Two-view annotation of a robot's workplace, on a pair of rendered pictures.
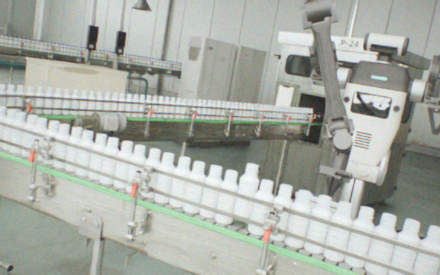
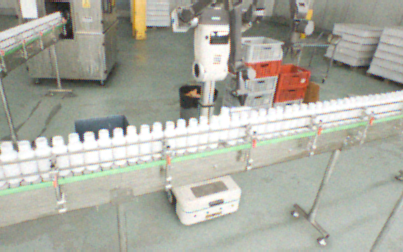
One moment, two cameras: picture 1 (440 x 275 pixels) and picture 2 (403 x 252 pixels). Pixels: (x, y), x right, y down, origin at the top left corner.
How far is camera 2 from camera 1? 115 cm
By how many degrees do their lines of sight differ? 51
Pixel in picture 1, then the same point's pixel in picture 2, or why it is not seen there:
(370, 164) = (221, 71)
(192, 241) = (202, 165)
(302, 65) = not seen: outside the picture
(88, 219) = (120, 193)
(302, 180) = (70, 67)
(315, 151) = (73, 44)
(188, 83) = not seen: outside the picture
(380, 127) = (225, 50)
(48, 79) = not seen: outside the picture
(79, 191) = (103, 180)
